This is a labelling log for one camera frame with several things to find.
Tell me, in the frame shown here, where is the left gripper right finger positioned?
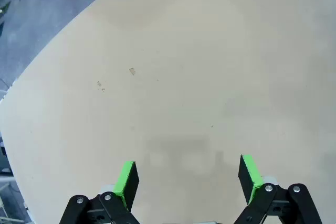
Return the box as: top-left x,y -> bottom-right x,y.
234,154 -> 323,224

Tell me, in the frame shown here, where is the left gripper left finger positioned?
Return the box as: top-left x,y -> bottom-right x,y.
59,160 -> 140,224

